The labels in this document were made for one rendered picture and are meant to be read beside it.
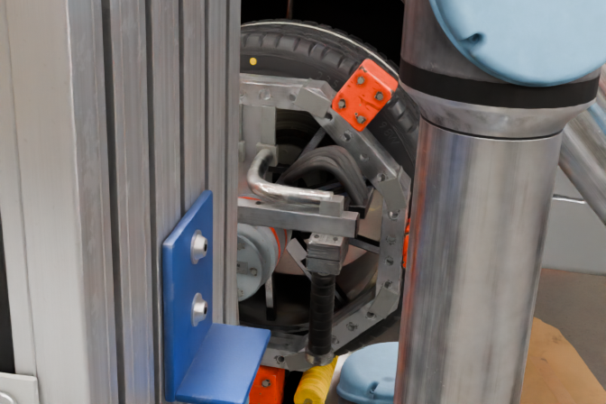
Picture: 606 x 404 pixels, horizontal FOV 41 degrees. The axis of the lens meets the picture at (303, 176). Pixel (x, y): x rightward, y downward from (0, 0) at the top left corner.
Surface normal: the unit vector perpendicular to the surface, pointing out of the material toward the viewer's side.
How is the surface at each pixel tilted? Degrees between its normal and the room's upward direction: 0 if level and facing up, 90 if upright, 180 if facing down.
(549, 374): 1
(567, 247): 90
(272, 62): 90
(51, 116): 90
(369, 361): 7
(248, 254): 90
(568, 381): 2
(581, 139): 107
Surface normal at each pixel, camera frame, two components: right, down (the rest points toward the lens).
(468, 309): -0.21, 0.33
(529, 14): 0.10, 0.22
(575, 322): 0.04, -0.94
